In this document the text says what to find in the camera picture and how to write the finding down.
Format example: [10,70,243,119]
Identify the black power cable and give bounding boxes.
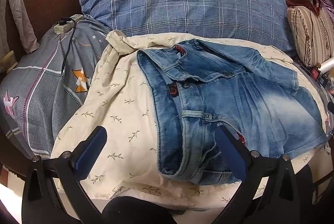
[58,18,77,76]

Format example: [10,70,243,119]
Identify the cream leaf-print blanket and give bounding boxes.
[51,30,332,211]

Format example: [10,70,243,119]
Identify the white power strip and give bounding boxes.
[54,14,83,34]

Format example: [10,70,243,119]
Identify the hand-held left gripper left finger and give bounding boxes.
[22,126,108,224]

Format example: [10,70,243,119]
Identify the purple cloth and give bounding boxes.
[316,0,334,21]

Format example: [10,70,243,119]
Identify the blue plaid pillow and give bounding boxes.
[77,0,296,57]

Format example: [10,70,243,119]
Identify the striped beige cushion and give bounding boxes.
[287,5,334,68]

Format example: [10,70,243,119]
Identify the blue denim pants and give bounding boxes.
[137,40,328,185]

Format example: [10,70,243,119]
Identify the grey patterned bed sheet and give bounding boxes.
[0,16,110,159]

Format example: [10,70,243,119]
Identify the grey hanging cloth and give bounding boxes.
[0,0,39,53]

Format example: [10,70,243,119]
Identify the white plastic roll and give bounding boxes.
[320,58,334,74]

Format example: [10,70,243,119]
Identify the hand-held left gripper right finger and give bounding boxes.
[214,125,300,224]

